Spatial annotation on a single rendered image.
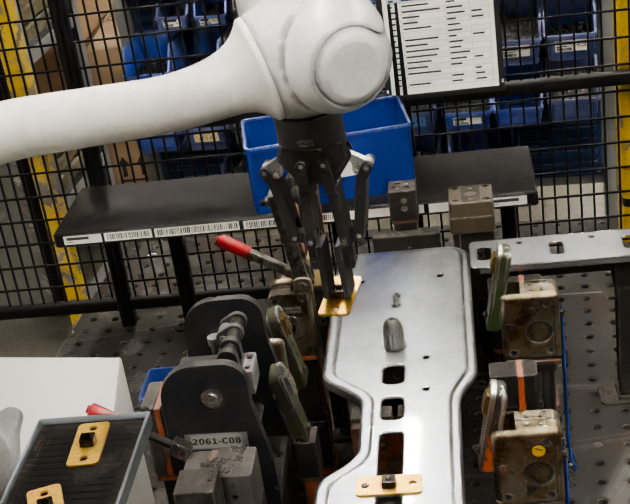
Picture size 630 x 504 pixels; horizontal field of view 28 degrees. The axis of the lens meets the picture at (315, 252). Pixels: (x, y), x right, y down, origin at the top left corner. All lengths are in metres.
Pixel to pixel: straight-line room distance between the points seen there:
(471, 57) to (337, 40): 1.32
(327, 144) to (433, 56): 1.07
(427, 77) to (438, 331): 0.66
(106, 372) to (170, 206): 0.54
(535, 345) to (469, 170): 0.54
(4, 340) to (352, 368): 2.61
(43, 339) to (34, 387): 2.27
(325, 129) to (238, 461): 0.45
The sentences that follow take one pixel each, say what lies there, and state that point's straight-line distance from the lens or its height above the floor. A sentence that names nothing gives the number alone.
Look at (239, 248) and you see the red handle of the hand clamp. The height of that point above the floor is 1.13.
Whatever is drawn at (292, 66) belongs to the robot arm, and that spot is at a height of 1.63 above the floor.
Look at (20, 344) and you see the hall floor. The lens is 4.29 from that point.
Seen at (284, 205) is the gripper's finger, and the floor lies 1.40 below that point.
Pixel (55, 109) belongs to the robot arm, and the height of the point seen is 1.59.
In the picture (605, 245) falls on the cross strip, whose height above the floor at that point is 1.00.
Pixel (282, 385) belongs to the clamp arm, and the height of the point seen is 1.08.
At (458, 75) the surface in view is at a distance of 2.41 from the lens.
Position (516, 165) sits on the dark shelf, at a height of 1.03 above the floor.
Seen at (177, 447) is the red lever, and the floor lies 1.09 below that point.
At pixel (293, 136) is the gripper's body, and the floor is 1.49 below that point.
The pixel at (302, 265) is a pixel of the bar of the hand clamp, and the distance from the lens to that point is 1.95.
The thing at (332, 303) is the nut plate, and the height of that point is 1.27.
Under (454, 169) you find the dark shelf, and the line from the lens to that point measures 2.38.
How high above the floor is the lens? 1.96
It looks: 26 degrees down
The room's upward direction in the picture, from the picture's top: 9 degrees counter-clockwise
